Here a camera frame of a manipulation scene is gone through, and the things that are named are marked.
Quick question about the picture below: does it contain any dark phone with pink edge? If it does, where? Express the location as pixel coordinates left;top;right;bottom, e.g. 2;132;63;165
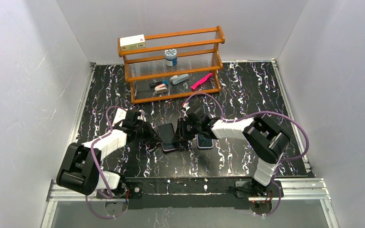
161;142;179;154

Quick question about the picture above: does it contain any black phone case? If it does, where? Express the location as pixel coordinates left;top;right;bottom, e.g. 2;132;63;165
157;123;174;143

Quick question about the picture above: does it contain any lavender phone case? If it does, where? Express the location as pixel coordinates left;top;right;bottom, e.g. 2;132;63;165
196;133;215;150

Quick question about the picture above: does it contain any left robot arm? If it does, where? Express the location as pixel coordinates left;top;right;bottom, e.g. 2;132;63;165
56;106;162;199

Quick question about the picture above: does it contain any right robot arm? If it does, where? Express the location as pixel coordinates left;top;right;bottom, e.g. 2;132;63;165
172;106;290;188

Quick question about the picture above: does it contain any white cardboard box on table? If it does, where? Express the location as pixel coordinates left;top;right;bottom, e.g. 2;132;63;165
113;108;126;126

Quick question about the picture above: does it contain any grey blue stapler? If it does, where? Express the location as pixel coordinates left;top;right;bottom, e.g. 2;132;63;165
170;74;190;85

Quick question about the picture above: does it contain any pink comb tool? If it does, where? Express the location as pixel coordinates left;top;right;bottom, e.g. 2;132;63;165
190;73;213;90

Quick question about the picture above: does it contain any black teal marker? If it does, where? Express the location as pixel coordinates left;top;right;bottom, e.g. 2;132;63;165
149;80;169;89

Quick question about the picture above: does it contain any pink white stapler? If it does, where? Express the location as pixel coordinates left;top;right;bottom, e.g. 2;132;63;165
154;84;168;94

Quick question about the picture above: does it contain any orange wooden shelf rack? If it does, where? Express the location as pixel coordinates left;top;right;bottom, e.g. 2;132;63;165
117;26;225;104

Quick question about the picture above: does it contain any blue white jar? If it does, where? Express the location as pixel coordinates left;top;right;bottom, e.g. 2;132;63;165
164;48;177;67

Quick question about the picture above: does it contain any white box on shelf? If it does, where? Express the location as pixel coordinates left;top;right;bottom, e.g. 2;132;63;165
119;34;146;51

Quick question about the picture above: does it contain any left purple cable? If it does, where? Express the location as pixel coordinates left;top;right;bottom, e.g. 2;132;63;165
85;106;130;220

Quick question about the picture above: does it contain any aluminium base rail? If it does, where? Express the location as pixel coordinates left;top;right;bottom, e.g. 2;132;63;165
47;177;331;209

